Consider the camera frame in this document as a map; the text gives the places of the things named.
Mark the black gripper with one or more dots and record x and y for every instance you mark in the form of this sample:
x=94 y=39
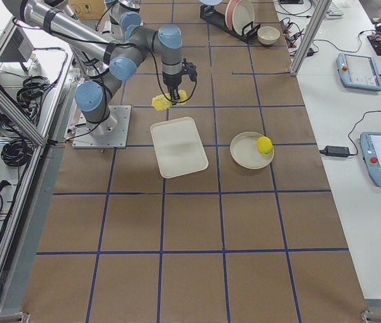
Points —
x=171 y=81

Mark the blue plate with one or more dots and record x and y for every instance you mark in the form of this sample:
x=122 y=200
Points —
x=210 y=2

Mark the round cream plate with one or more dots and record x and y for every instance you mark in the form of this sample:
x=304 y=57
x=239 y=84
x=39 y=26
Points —
x=245 y=153

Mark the cream plate in rack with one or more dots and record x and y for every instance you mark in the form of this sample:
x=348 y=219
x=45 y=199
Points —
x=242 y=17

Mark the pink plate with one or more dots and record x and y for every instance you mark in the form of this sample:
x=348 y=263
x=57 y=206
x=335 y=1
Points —
x=229 y=13

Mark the white rectangular tray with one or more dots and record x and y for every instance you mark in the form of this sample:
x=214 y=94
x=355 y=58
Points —
x=178 y=147

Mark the black dish rack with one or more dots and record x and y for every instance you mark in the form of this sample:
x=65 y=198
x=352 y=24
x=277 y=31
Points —
x=209 y=14

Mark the yellow lemon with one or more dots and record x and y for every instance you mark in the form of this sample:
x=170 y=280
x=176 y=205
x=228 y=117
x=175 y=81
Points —
x=264 y=145

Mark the cream bowl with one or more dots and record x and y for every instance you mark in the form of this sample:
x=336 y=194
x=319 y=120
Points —
x=268 y=35

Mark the black power adapter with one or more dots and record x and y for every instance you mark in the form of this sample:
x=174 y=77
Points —
x=335 y=151

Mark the upper teach pendant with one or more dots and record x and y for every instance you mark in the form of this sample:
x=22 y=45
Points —
x=358 y=72

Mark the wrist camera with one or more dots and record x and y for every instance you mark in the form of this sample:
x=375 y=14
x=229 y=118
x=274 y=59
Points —
x=190 y=69

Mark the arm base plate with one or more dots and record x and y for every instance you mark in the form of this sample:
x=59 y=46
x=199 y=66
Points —
x=112 y=133

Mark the aluminium frame post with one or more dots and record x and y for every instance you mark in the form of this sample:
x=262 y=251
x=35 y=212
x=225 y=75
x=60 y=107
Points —
x=309 y=34

